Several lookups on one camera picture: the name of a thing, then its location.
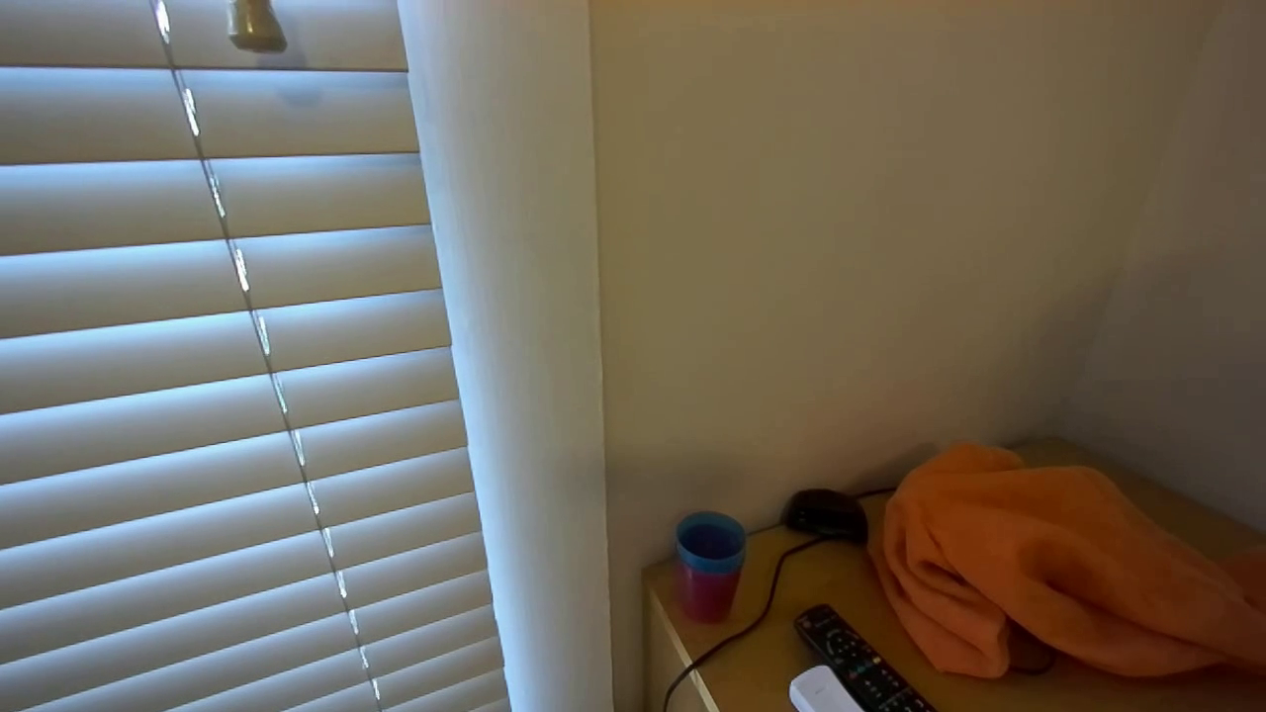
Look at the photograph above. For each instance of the orange fleece towel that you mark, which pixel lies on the orange fleece towel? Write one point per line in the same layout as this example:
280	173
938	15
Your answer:
982	552

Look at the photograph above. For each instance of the white window blinds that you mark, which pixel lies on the white window blinds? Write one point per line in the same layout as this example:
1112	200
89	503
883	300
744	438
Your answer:
233	442

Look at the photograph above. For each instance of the white remote control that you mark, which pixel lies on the white remote control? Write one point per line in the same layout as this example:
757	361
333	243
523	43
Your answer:
822	691

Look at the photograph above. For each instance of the light wooden cabinet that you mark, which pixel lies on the light wooden cabinet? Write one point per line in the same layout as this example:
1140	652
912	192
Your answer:
750	657

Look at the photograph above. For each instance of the stacked blue and pink cups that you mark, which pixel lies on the stacked blue and pink cups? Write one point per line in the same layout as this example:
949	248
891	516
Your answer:
709	552

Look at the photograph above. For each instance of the black power adapter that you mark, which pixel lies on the black power adapter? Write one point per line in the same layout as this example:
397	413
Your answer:
830	516

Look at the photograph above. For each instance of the black TV remote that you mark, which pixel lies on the black TV remote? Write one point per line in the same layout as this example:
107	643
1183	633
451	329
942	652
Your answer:
855	666

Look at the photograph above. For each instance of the brass blind cord knob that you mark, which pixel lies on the brass blind cord knob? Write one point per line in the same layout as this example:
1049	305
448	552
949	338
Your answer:
255	24

